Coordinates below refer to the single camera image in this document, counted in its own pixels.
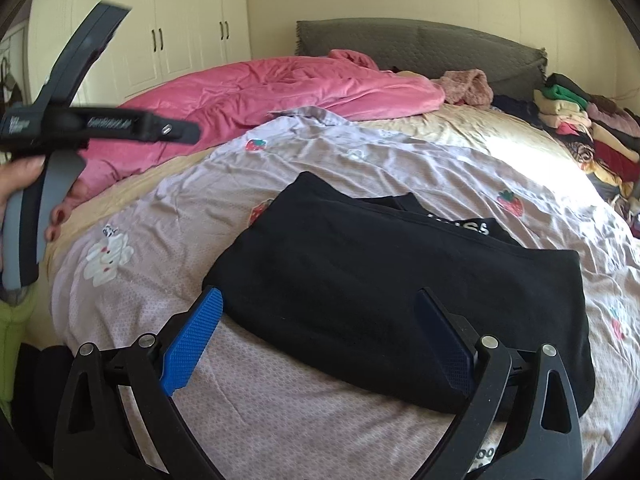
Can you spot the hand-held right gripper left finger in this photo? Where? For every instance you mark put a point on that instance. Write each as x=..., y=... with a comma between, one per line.
x=192, y=340

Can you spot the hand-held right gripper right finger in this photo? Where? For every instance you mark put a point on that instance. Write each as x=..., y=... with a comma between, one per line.
x=445, y=345

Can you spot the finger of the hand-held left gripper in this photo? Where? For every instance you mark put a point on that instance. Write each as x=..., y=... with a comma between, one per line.
x=172, y=129

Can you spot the black sweater with orange patches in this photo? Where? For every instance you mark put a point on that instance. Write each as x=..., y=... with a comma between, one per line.
x=375, y=285

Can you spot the person's left forearm green sleeve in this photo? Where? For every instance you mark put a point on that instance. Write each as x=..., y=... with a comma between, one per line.
x=12, y=340

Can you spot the pile of folded clothes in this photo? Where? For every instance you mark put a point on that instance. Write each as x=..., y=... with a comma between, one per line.
x=595, y=135

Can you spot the person's left hand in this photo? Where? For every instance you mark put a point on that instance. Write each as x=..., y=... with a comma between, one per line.
x=17, y=180

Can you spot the brown handbag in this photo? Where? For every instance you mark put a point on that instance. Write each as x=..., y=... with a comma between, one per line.
x=9, y=82

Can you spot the white door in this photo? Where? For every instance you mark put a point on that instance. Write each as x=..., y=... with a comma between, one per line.
x=15, y=45

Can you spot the cream wardrobe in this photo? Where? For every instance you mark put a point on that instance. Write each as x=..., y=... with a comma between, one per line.
x=165, y=25

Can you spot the pink comforter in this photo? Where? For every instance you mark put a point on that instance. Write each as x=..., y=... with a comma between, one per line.
x=275, y=90

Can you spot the lilac strawberry print blanket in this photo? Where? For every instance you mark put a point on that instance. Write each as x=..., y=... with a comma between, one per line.
x=350, y=160

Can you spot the beige bed sheet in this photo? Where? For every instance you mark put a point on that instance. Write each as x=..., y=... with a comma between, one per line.
x=450, y=125

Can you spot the dark navy garment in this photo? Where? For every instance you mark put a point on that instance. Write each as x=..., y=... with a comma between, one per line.
x=517, y=109

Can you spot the grey padded headboard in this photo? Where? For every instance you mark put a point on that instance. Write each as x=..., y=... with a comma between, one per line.
x=410, y=42

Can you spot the pink fluffy garment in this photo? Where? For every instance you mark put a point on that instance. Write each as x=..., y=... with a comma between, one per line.
x=467, y=87

